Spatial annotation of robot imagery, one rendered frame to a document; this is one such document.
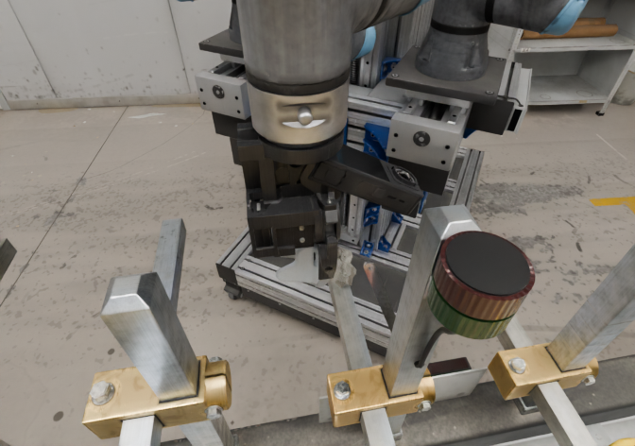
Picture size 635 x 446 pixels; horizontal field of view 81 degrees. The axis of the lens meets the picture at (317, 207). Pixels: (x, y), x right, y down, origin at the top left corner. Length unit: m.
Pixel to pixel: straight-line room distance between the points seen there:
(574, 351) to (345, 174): 0.42
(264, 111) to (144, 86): 2.99
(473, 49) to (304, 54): 0.65
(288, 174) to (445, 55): 0.59
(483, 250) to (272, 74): 0.18
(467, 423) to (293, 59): 0.63
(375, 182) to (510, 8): 0.54
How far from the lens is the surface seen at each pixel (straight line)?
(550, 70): 3.68
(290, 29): 0.24
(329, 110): 0.27
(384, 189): 0.33
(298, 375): 1.49
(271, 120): 0.27
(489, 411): 0.75
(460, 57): 0.85
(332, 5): 0.24
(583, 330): 0.60
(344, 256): 0.64
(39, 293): 2.05
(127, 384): 0.46
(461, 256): 0.27
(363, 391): 0.53
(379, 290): 0.48
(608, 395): 0.86
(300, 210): 0.32
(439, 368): 0.76
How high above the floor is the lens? 1.36
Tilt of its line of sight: 42 degrees down
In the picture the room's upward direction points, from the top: straight up
